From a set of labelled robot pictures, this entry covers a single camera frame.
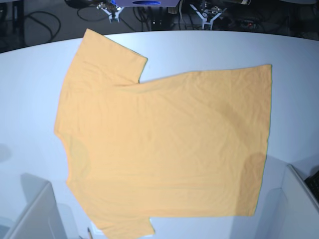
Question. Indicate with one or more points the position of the orange yellow T-shirt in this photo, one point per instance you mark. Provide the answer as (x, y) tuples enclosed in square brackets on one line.
[(188, 145)]

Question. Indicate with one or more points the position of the black power strip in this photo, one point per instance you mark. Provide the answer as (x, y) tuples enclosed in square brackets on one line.
[(242, 23)]

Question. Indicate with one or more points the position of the white table slot plate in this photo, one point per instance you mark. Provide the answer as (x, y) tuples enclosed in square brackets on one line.
[(95, 230)]

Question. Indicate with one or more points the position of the left grey partition panel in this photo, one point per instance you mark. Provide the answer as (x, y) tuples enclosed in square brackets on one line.
[(40, 219)]

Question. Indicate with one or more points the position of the grey partition panel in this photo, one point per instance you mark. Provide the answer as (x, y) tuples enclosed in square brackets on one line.
[(40, 219), (302, 211)]

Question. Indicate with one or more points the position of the right grey partition panel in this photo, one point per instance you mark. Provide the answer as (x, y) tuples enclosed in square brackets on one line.
[(302, 211)]

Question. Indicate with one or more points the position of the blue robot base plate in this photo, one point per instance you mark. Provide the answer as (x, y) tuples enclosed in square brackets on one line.
[(131, 3)]

